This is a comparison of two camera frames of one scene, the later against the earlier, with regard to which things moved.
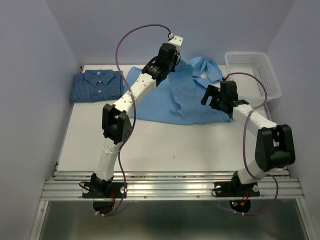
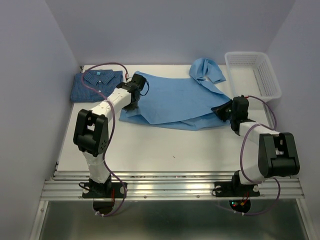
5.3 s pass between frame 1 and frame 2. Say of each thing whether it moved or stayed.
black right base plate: stayed
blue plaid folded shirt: stayed
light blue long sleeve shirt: moved
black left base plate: stayed
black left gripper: moved
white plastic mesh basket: stayed
